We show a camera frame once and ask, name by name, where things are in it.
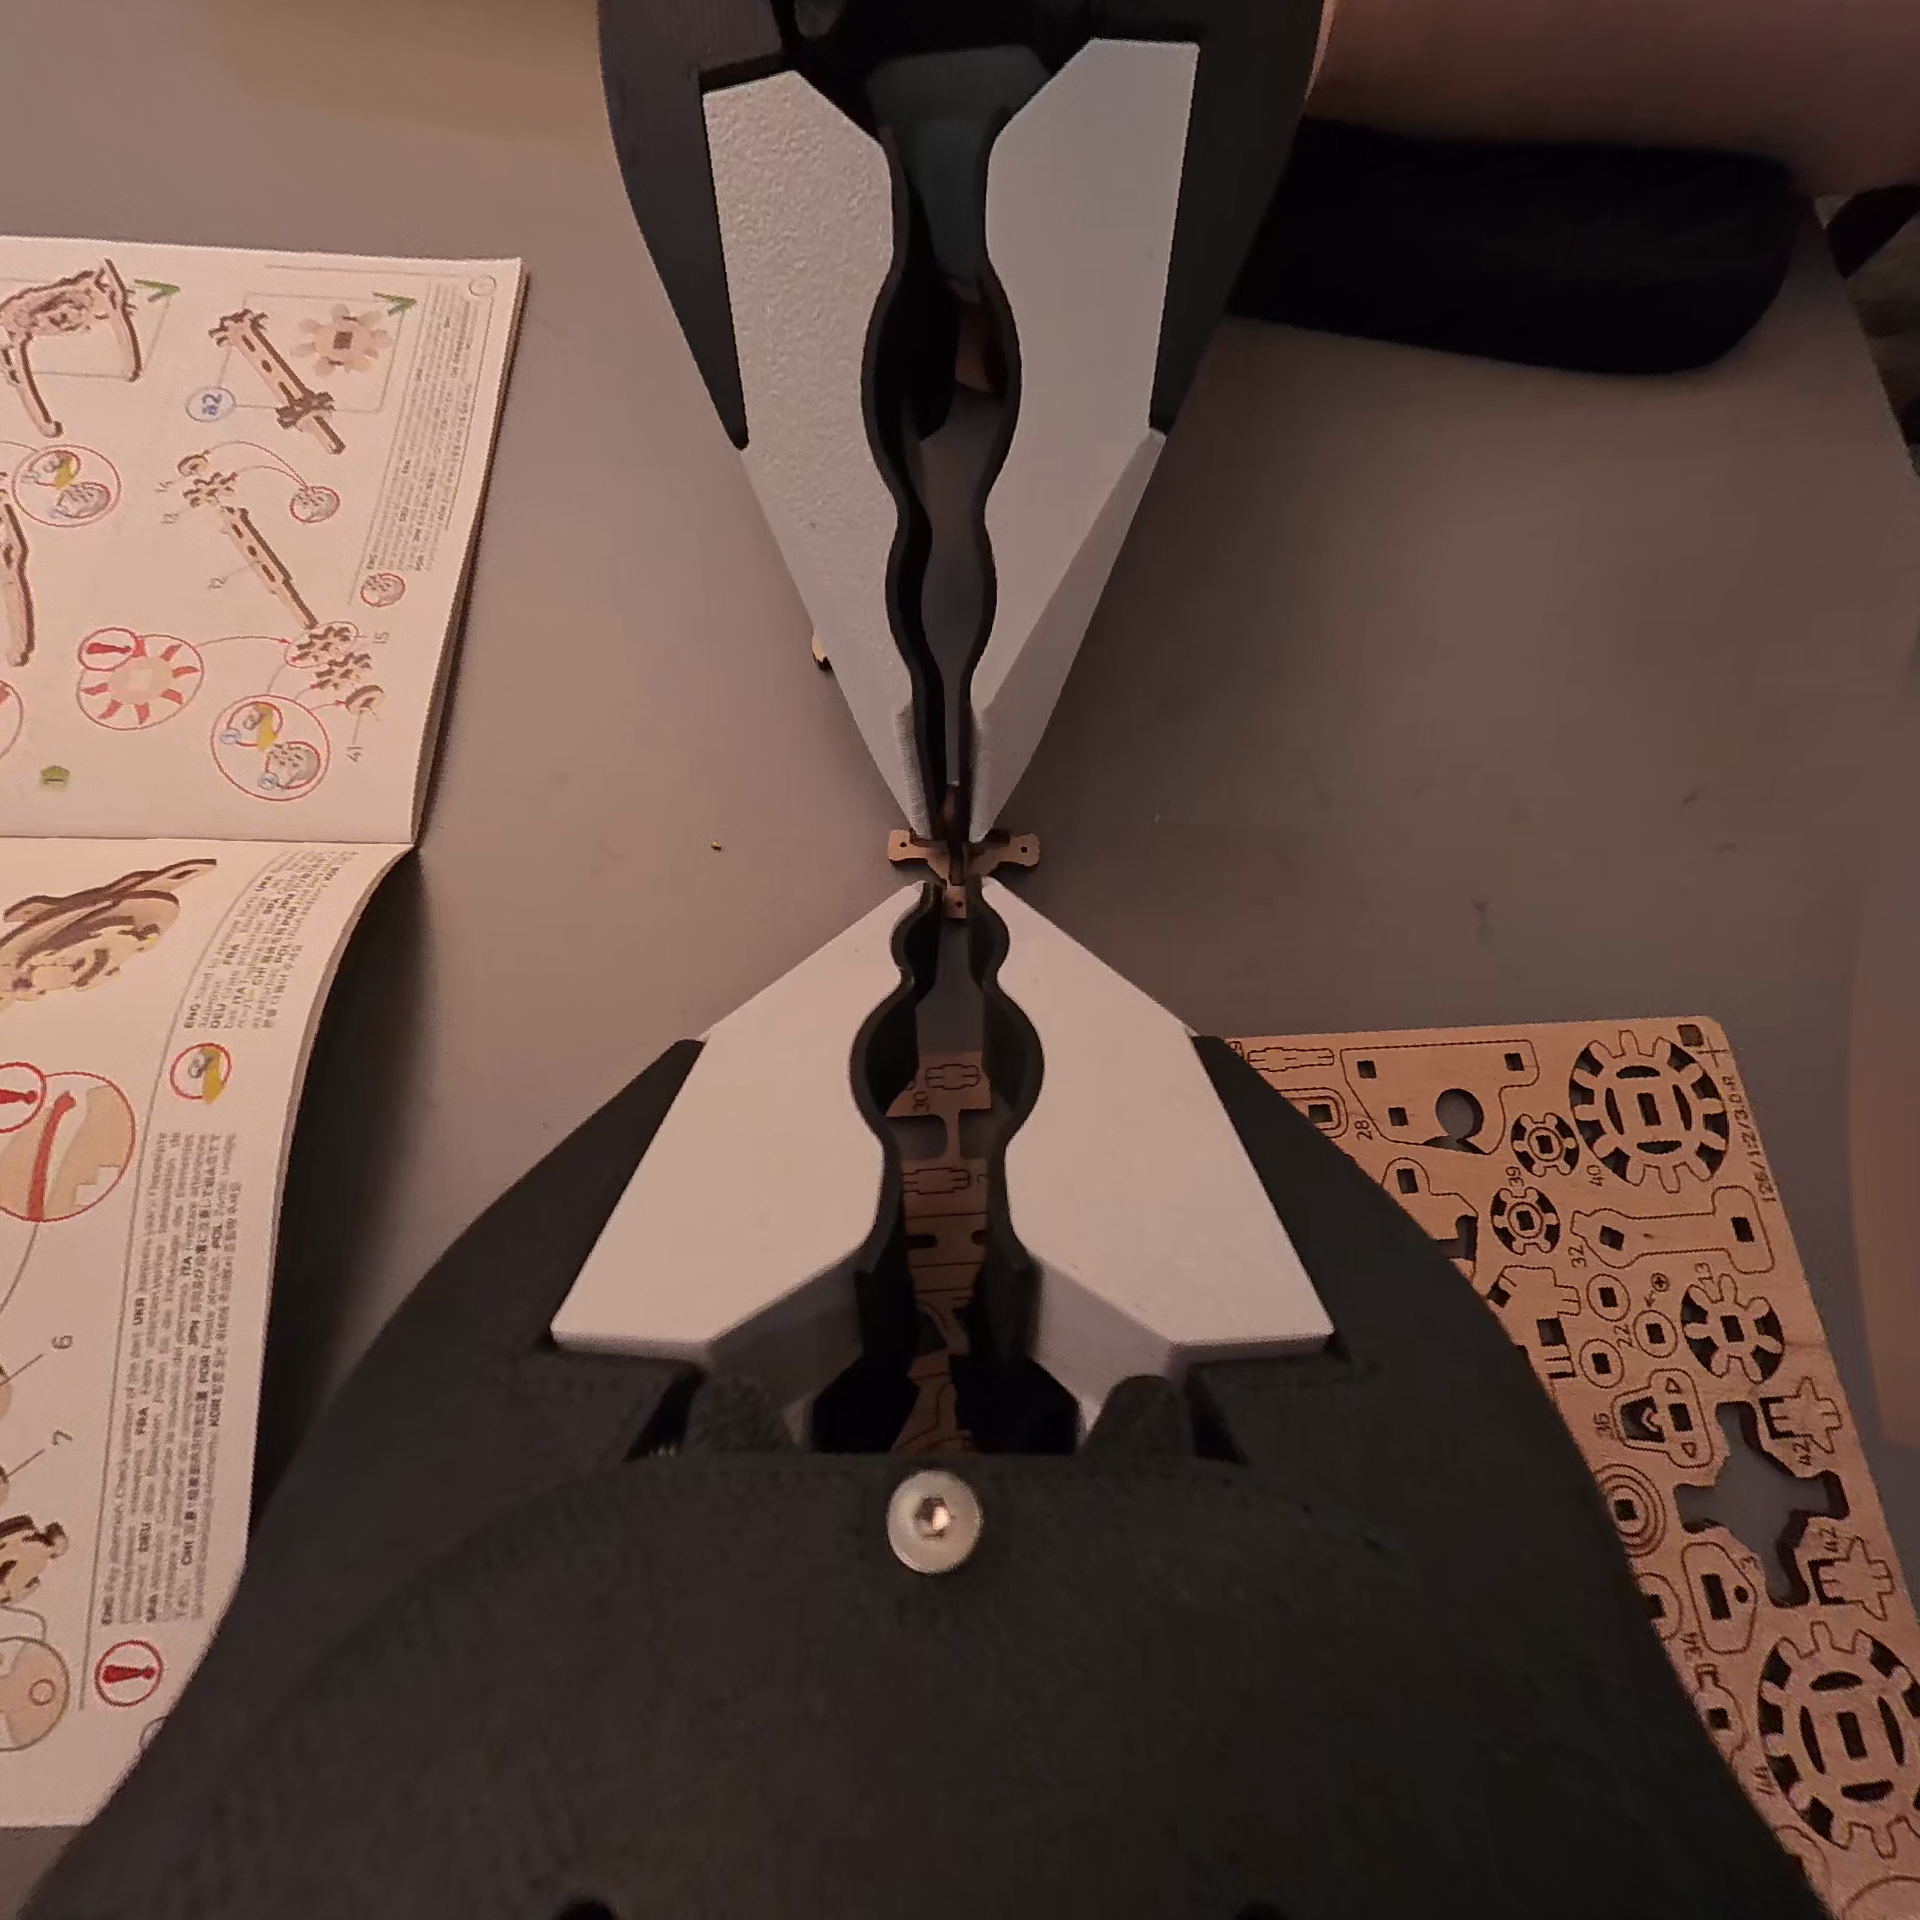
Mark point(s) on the black wrist rest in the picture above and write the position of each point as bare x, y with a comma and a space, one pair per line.
1501, 253

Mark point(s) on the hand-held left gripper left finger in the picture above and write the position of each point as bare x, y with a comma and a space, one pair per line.
722, 1201

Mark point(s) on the small wooden peg part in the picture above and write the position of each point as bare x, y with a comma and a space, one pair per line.
956, 897

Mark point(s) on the open paper instruction booklet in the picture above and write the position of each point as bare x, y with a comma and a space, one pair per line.
226, 1050

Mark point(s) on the small wooden bar part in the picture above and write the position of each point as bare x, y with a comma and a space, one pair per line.
1010, 852

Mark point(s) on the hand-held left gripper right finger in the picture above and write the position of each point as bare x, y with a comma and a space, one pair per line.
1171, 1201

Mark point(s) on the person's right forearm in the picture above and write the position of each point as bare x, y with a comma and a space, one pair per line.
1651, 59

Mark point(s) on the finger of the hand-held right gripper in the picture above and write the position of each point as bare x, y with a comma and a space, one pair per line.
797, 299
1095, 299

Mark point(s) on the laser-cut wooden parts sheet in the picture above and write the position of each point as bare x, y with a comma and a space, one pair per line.
1801, 1305

